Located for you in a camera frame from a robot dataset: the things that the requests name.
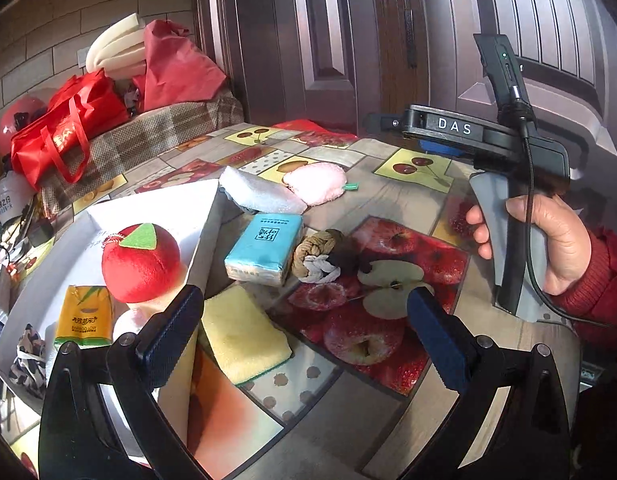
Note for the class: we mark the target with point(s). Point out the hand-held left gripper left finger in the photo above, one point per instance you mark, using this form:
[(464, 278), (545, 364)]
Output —
[(173, 327)]

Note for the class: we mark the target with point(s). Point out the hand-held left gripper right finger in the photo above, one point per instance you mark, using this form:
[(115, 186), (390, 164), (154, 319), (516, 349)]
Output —
[(438, 342)]

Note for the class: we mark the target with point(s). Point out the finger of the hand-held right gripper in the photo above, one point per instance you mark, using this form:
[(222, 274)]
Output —
[(441, 146), (386, 122)]

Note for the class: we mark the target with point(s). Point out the white pink plush toy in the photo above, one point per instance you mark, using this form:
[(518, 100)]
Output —
[(131, 322)]

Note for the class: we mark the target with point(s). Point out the red plush apple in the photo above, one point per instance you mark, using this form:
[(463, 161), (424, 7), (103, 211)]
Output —
[(143, 265)]

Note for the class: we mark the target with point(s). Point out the yellow sponge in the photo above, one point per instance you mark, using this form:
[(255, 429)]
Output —
[(243, 332)]

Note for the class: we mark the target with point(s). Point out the yellow tissue pack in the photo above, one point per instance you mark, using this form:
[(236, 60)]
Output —
[(83, 315)]

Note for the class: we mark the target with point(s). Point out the pink plush puff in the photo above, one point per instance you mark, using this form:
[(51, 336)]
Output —
[(316, 182)]

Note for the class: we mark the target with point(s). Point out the dark brown cloth bundle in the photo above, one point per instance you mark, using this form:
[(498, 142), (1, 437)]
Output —
[(353, 262)]

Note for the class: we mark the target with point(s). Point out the blue tissue pack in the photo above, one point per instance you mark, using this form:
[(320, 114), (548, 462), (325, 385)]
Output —
[(263, 247)]

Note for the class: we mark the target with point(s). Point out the white cardboard box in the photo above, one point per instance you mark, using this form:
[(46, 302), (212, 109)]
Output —
[(138, 205)]

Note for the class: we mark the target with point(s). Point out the white towel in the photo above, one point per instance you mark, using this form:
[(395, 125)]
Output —
[(261, 190)]

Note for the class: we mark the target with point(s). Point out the black white patterned pouch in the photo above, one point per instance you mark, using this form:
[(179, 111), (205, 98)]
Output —
[(28, 360)]

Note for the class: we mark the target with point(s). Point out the khaki white knotted socks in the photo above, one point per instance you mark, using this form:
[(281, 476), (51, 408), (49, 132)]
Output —
[(313, 257)]

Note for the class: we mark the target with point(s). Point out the person's right forearm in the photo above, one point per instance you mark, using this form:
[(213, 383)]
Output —
[(603, 280)]

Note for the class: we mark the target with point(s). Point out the person's right hand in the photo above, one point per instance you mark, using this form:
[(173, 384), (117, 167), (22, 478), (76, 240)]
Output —
[(563, 245)]

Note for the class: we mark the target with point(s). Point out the brown metal double door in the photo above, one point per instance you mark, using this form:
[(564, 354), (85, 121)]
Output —
[(298, 35)]

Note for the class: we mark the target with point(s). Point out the small black box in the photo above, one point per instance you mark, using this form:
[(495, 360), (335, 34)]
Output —
[(41, 232)]

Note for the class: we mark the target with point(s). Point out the brown plaid cloth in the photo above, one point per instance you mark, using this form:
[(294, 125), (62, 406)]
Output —
[(153, 130)]

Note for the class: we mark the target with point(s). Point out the white labelled bottle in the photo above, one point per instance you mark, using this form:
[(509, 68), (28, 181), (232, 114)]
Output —
[(11, 200)]

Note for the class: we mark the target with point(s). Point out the red fabric bag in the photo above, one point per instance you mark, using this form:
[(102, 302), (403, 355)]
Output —
[(178, 65)]

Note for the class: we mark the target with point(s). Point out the shiny red tote bag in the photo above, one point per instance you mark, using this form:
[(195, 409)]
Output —
[(53, 130)]

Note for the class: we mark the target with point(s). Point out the white foam sheets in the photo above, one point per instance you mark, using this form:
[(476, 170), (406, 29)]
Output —
[(116, 45)]

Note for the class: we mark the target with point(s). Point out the wall socket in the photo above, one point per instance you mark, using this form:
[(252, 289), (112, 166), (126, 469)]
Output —
[(84, 56)]

